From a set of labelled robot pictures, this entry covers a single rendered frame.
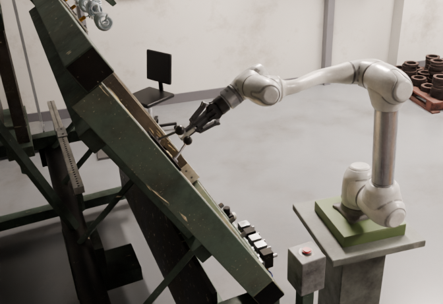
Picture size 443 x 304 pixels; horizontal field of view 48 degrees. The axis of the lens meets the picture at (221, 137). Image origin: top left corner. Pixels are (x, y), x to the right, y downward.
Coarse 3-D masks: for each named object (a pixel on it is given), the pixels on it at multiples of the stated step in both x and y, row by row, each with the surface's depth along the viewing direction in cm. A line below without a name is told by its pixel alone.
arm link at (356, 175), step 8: (352, 168) 242; (360, 168) 240; (368, 168) 241; (344, 176) 246; (352, 176) 241; (360, 176) 239; (368, 176) 238; (344, 184) 246; (352, 184) 240; (360, 184) 238; (344, 192) 247; (352, 192) 240; (344, 200) 249; (352, 200) 242; (352, 208) 247
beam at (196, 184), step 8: (192, 184) 272; (200, 192) 263; (208, 200) 255; (216, 208) 248; (224, 216) 241; (240, 240) 225; (248, 248) 219; (272, 280) 201; (264, 288) 200; (272, 288) 202; (280, 288) 205; (256, 296) 200; (264, 296) 202; (272, 296) 204; (280, 296) 206
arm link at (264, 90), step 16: (352, 64) 212; (256, 80) 185; (272, 80) 183; (288, 80) 191; (304, 80) 195; (320, 80) 206; (336, 80) 212; (352, 80) 213; (256, 96) 183; (272, 96) 181
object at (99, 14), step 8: (80, 0) 232; (88, 0) 223; (112, 0) 185; (80, 8) 231; (88, 8) 211; (96, 8) 208; (96, 16) 198; (104, 16) 195; (96, 24) 197; (104, 24) 194; (112, 24) 196
